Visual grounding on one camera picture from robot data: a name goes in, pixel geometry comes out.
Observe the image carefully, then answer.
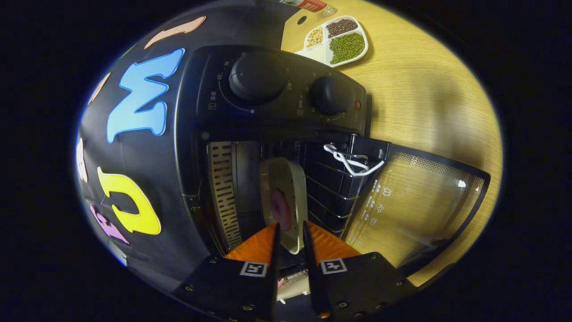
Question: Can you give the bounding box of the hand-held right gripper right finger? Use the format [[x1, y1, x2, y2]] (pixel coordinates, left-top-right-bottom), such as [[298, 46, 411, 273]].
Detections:
[[303, 221, 418, 319]]

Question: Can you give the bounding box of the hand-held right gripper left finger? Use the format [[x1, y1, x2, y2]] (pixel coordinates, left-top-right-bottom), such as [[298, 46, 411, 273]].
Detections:
[[172, 223, 281, 322]]

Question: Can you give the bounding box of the pink round food slice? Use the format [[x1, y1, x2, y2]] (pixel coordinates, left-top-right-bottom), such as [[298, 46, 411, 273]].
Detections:
[[271, 190, 292, 232]]

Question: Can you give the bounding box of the cream food tray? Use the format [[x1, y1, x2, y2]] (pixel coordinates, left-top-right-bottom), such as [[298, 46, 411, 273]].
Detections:
[[259, 157, 311, 302]]

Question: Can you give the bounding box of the black electric oven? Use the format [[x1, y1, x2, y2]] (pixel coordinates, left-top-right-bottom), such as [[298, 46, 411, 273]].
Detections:
[[174, 45, 491, 279]]

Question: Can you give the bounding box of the black backdrop cloth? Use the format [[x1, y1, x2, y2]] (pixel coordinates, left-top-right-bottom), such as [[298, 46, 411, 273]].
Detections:
[[74, 0, 295, 280]]

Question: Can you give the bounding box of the white divided dish of beans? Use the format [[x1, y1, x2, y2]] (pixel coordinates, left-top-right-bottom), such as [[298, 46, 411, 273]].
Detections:
[[295, 16, 369, 68]]

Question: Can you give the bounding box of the clear bottle with red label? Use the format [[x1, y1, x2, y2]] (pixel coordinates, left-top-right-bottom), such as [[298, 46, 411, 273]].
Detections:
[[282, 0, 338, 17]]

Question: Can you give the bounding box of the wire oven rack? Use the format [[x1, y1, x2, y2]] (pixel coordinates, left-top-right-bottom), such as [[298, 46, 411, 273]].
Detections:
[[305, 145, 363, 234]]

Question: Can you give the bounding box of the white cable tie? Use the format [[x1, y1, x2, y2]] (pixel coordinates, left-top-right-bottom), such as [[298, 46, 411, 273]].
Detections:
[[324, 144, 385, 177]]

